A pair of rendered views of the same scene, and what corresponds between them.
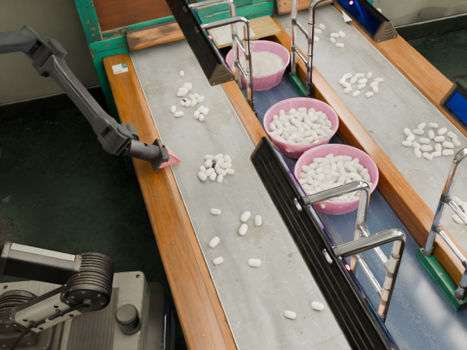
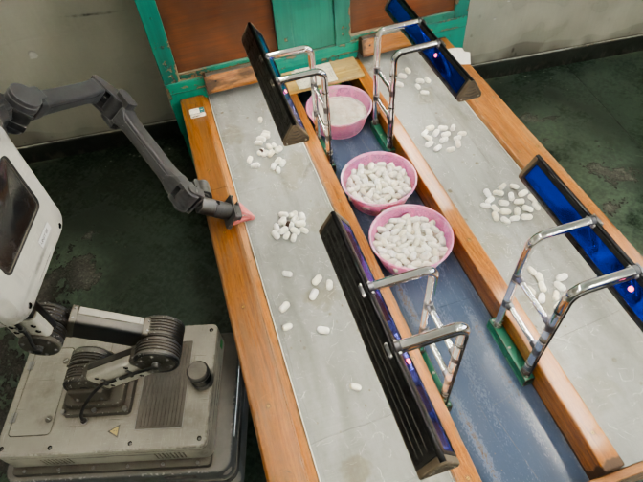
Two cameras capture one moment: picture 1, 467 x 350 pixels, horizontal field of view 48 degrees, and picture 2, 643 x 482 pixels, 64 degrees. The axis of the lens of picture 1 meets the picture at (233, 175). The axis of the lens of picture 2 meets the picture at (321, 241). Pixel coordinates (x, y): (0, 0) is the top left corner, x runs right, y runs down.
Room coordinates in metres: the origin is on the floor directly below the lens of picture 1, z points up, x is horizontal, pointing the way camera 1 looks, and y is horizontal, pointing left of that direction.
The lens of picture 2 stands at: (0.15, -0.08, 2.06)
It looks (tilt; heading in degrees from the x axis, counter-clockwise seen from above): 51 degrees down; 2
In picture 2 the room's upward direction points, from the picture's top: 6 degrees counter-clockwise
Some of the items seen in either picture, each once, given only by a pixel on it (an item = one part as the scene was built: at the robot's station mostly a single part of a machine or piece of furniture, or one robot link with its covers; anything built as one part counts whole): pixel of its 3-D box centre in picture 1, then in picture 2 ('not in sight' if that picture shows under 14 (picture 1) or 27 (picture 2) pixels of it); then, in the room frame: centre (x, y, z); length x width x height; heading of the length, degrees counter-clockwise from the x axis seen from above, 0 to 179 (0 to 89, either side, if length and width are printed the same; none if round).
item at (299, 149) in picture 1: (300, 130); (378, 186); (1.45, -0.26, 0.72); 0.27 x 0.27 x 0.10
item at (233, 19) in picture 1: (222, 64); (299, 116); (1.66, 0.00, 0.90); 0.20 x 0.19 x 0.45; 14
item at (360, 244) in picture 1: (343, 271); (408, 351); (0.72, -0.24, 0.90); 0.20 x 0.19 x 0.45; 14
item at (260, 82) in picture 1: (258, 67); (339, 114); (1.88, -0.15, 0.72); 0.27 x 0.27 x 0.10
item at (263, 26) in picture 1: (240, 32); (322, 75); (2.09, -0.10, 0.77); 0.33 x 0.15 x 0.01; 104
